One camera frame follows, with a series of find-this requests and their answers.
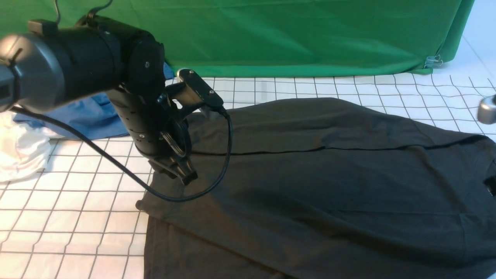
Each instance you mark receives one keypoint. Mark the white t-shirt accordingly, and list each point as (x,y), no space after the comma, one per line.
(24,150)

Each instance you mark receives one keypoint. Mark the green backdrop cloth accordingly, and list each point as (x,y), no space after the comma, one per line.
(298,38)

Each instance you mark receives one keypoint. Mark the metal binder clip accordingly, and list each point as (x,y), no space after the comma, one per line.
(433,61)

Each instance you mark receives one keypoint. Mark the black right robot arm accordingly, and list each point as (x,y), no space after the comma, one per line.
(486,113)

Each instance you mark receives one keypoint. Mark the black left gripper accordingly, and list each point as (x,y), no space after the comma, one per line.
(159,132)

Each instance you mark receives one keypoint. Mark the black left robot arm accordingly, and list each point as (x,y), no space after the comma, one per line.
(49,67)

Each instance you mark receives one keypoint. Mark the dark gray long-sleeve top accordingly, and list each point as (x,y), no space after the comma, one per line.
(326,189)

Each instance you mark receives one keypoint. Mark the blue t-shirt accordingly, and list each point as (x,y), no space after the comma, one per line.
(94,117)

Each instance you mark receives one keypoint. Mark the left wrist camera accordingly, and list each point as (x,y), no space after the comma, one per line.
(199,91)

